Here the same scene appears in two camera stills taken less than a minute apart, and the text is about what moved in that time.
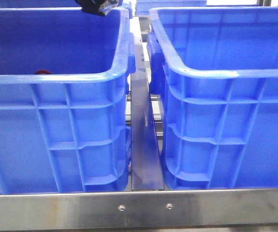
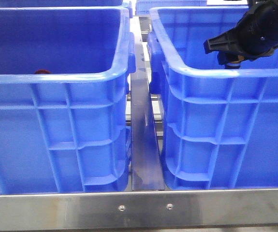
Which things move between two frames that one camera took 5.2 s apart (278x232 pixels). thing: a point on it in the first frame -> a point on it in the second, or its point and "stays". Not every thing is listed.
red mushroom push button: x=42 y=72 stays
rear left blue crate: x=30 y=4 stays
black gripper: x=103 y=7 -> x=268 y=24
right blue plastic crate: x=225 y=76 stays
